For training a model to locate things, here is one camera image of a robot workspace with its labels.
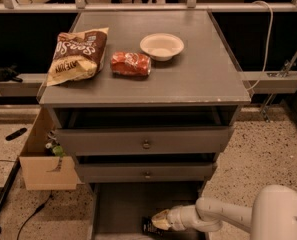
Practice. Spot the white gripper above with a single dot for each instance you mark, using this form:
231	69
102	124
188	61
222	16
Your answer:
175	216

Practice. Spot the black rxbar chocolate bar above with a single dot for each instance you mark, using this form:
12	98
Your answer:
148	227

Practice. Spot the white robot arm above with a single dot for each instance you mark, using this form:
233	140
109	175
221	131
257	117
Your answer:
273	215

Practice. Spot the grey open bottom drawer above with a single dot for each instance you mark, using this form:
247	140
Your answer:
121	209

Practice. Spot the grey drawer cabinet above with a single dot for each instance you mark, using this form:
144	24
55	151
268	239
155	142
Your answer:
200	87

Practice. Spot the grey middle drawer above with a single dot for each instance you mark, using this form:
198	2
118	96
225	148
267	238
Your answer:
145	172

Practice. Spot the grey top drawer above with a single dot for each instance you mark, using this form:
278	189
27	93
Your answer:
144	140

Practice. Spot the green bottle in box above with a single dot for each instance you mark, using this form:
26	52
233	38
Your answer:
55	149

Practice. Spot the cardboard box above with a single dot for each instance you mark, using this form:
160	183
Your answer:
41	169

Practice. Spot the red soda can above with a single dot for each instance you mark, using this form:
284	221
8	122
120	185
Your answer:
130	64

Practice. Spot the black marker on floor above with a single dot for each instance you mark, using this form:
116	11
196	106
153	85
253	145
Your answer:
16	134

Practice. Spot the white paper bowl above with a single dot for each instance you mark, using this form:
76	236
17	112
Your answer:
161	46

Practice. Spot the brown sea salt chip bag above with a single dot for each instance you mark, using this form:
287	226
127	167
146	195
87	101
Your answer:
77	56

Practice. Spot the black object on ledge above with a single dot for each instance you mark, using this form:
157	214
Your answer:
9	74

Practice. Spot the metal railing frame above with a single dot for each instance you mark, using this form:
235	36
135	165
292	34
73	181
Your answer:
29	6

